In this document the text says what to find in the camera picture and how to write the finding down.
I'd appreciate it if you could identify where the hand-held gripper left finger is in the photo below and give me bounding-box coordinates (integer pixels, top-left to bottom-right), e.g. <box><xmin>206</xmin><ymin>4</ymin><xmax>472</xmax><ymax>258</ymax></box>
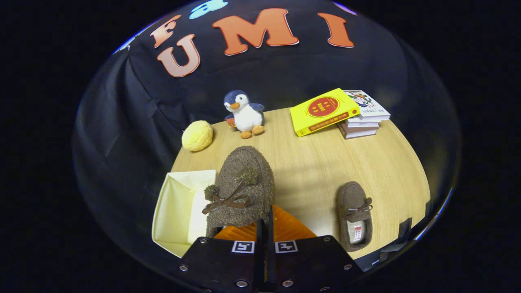
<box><xmin>178</xmin><ymin>219</ymin><xmax>267</xmax><ymax>293</ymax></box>

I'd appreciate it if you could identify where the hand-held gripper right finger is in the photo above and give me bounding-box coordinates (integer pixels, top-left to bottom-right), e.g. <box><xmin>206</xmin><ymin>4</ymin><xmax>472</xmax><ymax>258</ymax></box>
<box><xmin>265</xmin><ymin>205</ymin><xmax>363</xmax><ymax>293</ymax></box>

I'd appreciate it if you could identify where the cream fabric storage box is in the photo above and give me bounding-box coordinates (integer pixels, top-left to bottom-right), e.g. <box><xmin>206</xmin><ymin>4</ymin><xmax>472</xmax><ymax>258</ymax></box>
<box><xmin>151</xmin><ymin>169</ymin><xmax>218</xmax><ymax>258</ymax></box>

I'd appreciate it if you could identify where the brown fuzzy slipper shoe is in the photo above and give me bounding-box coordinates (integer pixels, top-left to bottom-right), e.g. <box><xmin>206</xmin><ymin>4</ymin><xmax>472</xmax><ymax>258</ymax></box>
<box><xmin>336</xmin><ymin>181</ymin><xmax>374</xmax><ymax>253</ymax></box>
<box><xmin>201</xmin><ymin>146</ymin><xmax>276</xmax><ymax>238</ymax></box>

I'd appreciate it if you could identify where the dark square object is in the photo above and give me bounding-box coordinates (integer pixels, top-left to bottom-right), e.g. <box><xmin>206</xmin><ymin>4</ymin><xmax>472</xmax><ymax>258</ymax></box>
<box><xmin>397</xmin><ymin>218</ymin><xmax>414</xmax><ymax>241</ymax></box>

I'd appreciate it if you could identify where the yellow round plush bun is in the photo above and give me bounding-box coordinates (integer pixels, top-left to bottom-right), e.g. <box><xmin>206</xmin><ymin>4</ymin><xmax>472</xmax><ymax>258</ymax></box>
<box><xmin>182</xmin><ymin>120</ymin><xmax>214</xmax><ymax>152</ymax></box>

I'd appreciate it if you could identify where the brown cover book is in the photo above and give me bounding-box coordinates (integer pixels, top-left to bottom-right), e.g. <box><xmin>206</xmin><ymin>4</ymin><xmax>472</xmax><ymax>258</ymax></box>
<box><xmin>337</xmin><ymin>121</ymin><xmax>380</xmax><ymax>140</ymax></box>

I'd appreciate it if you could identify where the plush penguin toy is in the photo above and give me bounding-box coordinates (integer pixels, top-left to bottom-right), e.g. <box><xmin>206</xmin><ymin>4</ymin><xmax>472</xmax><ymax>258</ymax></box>
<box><xmin>223</xmin><ymin>90</ymin><xmax>266</xmax><ymax>140</ymax></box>

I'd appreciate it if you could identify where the plain white book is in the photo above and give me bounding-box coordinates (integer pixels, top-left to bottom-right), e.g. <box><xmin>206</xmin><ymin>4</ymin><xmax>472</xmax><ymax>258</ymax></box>
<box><xmin>346</xmin><ymin>117</ymin><xmax>382</xmax><ymax>129</ymax></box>

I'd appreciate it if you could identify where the yellow book with red circle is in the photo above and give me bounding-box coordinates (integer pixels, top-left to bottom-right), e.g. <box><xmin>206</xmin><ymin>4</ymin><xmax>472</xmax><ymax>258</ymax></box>
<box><xmin>290</xmin><ymin>88</ymin><xmax>361</xmax><ymax>137</ymax></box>

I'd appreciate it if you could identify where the white illustrated book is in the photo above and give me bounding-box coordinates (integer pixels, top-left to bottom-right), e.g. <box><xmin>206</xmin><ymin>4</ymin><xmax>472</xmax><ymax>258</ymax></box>
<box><xmin>343</xmin><ymin>90</ymin><xmax>391</xmax><ymax>122</ymax></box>

